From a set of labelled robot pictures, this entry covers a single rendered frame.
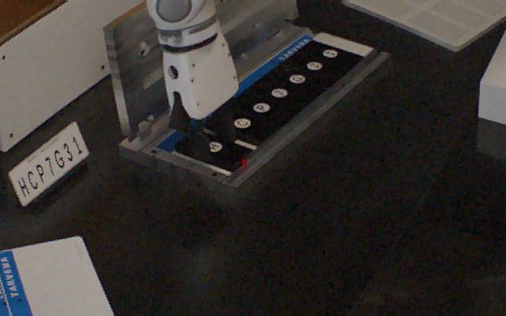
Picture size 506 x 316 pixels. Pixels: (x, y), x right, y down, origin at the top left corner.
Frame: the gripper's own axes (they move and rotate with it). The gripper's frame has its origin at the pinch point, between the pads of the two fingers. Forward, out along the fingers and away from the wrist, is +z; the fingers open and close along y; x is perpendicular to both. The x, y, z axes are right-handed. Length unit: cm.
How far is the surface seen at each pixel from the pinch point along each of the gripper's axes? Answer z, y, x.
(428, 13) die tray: 5, 60, -4
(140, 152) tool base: 0.6, -5.1, 9.4
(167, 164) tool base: 1.9, -5.1, 4.7
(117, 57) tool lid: -14.3, -4.8, 9.8
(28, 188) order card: -1.8, -22.3, 17.0
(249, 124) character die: 1.5, 7.3, -0.7
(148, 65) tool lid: -9.4, 2.3, 11.1
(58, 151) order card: -3.3, -14.1, 17.3
